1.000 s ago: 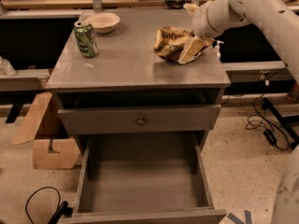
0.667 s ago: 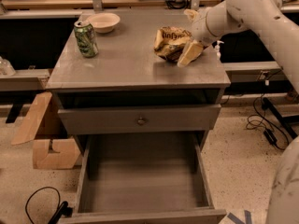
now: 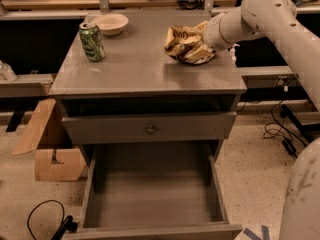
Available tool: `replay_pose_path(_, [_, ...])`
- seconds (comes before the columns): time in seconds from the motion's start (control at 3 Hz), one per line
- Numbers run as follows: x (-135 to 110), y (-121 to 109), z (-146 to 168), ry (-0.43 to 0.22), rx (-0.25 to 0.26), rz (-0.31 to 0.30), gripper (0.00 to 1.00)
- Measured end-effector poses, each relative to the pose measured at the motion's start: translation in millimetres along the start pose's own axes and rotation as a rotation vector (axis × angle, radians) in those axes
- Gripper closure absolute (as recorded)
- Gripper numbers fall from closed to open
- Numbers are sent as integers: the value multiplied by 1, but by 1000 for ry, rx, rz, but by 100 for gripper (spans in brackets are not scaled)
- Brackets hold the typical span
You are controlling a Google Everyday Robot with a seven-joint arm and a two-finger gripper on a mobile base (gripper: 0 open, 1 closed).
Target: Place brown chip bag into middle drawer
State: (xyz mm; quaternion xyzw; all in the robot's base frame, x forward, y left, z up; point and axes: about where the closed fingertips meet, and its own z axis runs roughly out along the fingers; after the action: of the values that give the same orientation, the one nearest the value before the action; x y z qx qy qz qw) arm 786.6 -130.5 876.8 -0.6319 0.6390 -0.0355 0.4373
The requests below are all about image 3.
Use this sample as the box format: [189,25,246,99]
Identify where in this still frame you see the brown chip bag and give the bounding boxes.
[164,21,215,65]

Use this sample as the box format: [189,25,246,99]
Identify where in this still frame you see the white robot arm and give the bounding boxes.
[203,0,320,240]

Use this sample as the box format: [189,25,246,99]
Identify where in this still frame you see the grey middle drawer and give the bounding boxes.
[62,112,236,145]

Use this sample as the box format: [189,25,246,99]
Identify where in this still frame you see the grey drawer cabinet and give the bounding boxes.
[50,10,246,159]

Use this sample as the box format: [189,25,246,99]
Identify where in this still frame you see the grey open bottom drawer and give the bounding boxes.
[63,141,242,240]

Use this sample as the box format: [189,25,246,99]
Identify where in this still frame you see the small pump sanitizer bottle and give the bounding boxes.
[229,44,240,65]

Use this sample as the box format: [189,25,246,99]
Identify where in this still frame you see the white paper bowl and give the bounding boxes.
[93,14,129,36]

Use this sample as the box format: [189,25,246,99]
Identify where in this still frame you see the cardboard box pieces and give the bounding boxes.
[12,98,88,182]

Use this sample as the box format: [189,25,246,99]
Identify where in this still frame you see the green soda can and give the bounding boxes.
[79,22,105,62]

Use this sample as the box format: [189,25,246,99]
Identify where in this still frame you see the clear plastic container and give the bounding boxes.
[0,60,17,82]

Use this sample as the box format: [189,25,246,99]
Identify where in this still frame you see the black power adapter cable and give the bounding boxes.
[262,101,314,160]

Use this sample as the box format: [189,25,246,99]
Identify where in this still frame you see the black floor cable left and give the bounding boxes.
[26,199,79,240]

